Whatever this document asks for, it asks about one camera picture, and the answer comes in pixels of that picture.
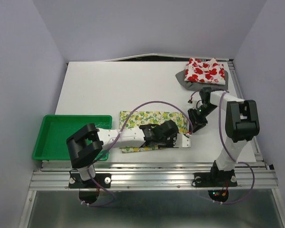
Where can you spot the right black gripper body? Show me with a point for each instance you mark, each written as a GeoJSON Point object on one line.
{"type": "Point", "coordinates": [198, 115]}

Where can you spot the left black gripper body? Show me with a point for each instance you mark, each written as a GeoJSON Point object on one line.
{"type": "Point", "coordinates": [166, 143]}

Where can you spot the lemon print skirt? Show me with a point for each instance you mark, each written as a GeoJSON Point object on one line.
{"type": "Point", "coordinates": [148, 117]}

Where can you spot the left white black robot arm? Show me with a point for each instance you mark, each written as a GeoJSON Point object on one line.
{"type": "Point", "coordinates": [86, 144]}

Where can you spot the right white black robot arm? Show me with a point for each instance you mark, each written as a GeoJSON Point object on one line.
{"type": "Point", "coordinates": [241, 126]}

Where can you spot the grey folded skirt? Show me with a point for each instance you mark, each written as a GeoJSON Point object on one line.
{"type": "Point", "coordinates": [194, 86]}

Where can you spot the red poppy print skirt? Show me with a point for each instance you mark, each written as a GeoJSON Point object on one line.
{"type": "Point", "coordinates": [207, 72]}

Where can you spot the green plastic tray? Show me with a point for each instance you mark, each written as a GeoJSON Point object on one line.
{"type": "Point", "coordinates": [55, 129]}

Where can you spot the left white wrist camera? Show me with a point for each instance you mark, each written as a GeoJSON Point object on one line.
{"type": "Point", "coordinates": [183, 141]}

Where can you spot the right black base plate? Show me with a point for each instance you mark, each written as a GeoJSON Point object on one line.
{"type": "Point", "coordinates": [207, 180]}

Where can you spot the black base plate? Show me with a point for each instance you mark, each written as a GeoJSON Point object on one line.
{"type": "Point", "coordinates": [103, 179]}
{"type": "Point", "coordinates": [207, 180]}

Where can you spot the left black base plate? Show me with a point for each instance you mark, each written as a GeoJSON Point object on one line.
{"type": "Point", "coordinates": [103, 179]}

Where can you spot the aluminium front rail frame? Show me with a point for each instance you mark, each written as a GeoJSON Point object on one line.
{"type": "Point", "coordinates": [54, 176]}

